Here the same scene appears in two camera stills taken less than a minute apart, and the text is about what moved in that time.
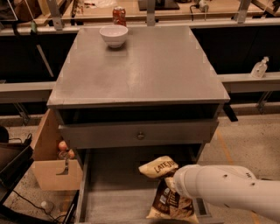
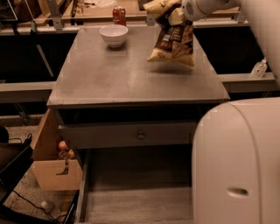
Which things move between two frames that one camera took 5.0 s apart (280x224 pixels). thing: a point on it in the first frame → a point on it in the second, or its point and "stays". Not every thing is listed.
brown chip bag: (168, 205) → (173, 43)
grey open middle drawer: (114, 190) stays
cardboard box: (52, 172) stays
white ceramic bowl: (114, 34) stays
